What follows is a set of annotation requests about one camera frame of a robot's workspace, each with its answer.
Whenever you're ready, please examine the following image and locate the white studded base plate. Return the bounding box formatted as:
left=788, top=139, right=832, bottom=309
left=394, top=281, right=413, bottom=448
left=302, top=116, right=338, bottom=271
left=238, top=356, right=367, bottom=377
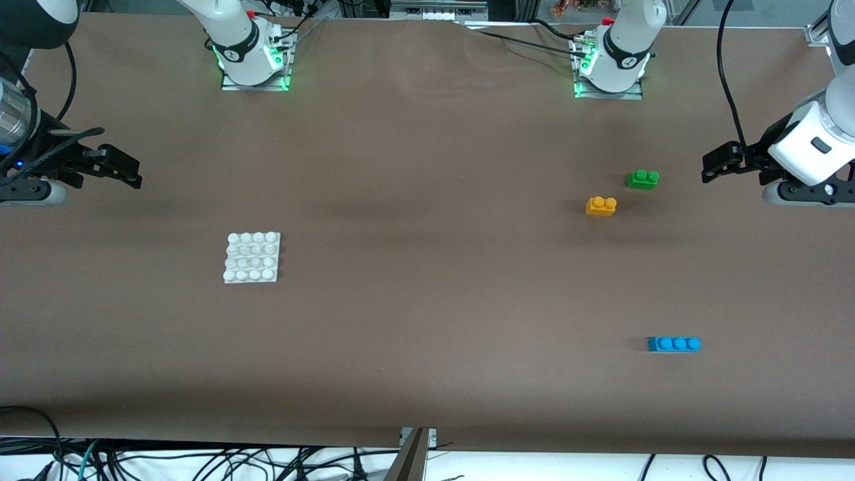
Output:
left=223, top=231, right=282, bottom=285

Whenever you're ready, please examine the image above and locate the blue three-stud block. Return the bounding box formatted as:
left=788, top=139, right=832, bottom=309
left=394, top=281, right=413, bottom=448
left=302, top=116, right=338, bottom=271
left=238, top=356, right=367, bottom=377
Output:
left=647, top=336, right=702, bottom=353

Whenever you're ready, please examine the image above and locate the brown table cover sheet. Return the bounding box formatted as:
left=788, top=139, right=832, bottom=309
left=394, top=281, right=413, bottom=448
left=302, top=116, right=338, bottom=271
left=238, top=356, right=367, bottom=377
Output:
left=0, top=12, right=855, bottom=460

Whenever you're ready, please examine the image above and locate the grey white power strip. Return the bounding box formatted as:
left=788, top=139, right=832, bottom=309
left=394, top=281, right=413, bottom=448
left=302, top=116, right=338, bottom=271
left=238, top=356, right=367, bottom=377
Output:
left=389, top=0, right=490, bottom=22

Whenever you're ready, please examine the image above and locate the dark metal pole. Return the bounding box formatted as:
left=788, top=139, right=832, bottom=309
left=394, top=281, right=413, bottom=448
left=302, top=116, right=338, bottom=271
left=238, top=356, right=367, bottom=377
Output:
left=382, top=428, right=430, bottom=481

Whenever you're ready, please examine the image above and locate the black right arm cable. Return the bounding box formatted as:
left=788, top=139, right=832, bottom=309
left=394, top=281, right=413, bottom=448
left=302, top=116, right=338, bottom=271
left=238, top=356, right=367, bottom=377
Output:
left=0, top=40, right=106, bottom=189

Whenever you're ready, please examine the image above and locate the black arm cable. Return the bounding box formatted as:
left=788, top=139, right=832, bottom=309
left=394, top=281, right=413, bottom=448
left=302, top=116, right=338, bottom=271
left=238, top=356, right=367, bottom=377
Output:
left=716, top=0, right=747, bottom=149
left=0, top=40, right=106, bottom=189

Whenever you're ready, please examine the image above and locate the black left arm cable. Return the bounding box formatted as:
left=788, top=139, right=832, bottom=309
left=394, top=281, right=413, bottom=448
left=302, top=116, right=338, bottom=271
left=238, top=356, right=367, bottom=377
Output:
left=716, top=0, right=747, bottom=149

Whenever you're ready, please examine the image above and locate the black table cable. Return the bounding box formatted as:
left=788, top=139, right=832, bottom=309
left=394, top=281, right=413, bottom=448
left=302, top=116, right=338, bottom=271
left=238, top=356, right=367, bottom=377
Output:
left=529, top=18, right=592, bottom=45
left=468, top=27, right=588, bottom=61

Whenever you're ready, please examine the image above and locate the black base cable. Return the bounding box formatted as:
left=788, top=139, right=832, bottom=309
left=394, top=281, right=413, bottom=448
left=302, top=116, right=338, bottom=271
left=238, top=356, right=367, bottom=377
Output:
left=267, top=3, right=328, bottom=44

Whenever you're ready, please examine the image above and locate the teal floor cable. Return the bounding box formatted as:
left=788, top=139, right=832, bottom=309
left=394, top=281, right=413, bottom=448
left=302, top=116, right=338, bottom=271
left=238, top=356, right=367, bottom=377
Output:
left=77, top=440, right=101, bottom=481

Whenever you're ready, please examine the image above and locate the small metal bracket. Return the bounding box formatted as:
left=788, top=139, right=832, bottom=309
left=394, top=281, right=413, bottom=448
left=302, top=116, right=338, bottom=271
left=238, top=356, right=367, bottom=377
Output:
left=399, top=428, right=438, bottom=450

